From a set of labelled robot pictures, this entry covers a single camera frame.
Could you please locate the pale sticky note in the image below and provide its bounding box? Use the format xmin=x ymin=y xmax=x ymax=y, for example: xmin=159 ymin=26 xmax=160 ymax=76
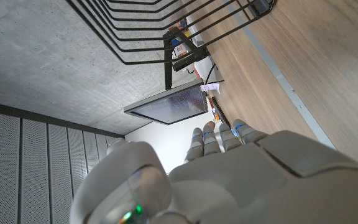
xmin=200 ymin=82 xmax=221 ymax=94

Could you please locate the flat white box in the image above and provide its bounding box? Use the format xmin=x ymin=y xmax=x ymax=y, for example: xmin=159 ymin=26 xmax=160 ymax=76
xmin=193 ymin=55 xmax=223 ymax=83

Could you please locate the slim black keyboard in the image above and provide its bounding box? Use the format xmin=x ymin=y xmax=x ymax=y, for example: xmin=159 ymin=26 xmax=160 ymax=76
xmin=208 ymin=96 xmax=231 ymax=128

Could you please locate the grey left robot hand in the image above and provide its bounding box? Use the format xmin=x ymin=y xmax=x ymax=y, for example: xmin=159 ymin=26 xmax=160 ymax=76
xmin=69 ymin=119 xmax=358 ymax=224

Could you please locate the computer monitor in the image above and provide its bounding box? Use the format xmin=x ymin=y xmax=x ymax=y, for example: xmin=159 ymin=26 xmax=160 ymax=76
xmin=123 ymin=81 xmax=209 ymax=126

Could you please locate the black wire file holder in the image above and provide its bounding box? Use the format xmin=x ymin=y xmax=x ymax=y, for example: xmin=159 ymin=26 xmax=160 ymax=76
xmin=65 ymin=0 xmax=276 ymax=65

